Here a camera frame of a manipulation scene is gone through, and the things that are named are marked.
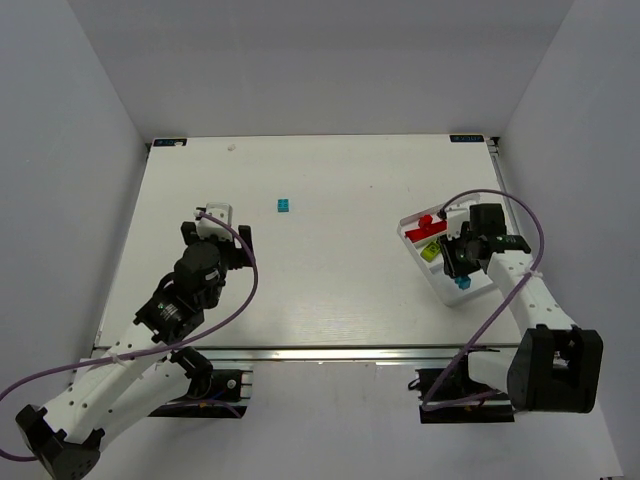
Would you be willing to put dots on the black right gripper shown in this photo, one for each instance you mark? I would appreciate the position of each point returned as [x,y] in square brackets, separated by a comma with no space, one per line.
[451,257]

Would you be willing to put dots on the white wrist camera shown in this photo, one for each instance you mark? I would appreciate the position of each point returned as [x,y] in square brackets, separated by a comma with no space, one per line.
[213,221]
[454,218]

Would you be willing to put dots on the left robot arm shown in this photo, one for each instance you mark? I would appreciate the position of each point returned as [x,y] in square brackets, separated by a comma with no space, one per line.
[153,367]

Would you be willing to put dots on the red small lego brick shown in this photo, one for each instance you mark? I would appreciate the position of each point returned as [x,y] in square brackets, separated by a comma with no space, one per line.
[425,221]

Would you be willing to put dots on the aluminium front table rail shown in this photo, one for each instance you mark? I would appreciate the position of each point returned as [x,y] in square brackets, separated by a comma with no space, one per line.
[389,354]

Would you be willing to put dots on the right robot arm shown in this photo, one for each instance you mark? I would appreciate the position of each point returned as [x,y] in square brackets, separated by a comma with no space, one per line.
[556,365]

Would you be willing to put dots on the blue square lego brick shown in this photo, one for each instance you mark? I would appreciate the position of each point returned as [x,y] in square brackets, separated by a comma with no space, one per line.
[283,205]

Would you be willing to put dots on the right blue corner label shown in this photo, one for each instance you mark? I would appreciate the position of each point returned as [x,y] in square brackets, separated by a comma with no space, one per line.
[466,138]

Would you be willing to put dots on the blue corner label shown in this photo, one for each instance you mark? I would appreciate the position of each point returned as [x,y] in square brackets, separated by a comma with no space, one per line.
[169,142]
[466,138]

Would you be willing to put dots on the white divided sorting tray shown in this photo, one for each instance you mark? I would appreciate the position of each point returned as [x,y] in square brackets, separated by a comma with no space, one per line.
[434,238]

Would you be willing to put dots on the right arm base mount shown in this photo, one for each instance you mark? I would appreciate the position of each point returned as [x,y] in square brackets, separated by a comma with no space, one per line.
[446,405]

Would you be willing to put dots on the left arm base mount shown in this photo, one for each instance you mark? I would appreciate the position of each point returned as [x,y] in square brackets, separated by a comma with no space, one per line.
[225,394]

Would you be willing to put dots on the red lego plate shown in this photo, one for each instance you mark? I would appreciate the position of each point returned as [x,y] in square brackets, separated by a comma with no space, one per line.
[422,233]

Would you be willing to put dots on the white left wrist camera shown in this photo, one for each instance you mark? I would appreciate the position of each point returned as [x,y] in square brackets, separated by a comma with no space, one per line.
[213,221]

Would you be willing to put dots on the blue long lego brick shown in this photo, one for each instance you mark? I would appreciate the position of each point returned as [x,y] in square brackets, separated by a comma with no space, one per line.
[463,282]

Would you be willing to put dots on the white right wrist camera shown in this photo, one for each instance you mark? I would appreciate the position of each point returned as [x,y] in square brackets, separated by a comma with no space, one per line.
[454,218]

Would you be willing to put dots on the left blue corner label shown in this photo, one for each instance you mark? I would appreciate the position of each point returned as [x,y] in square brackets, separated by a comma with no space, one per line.
[169,142]

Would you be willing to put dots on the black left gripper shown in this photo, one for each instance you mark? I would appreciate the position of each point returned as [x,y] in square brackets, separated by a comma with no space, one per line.
[243,238]

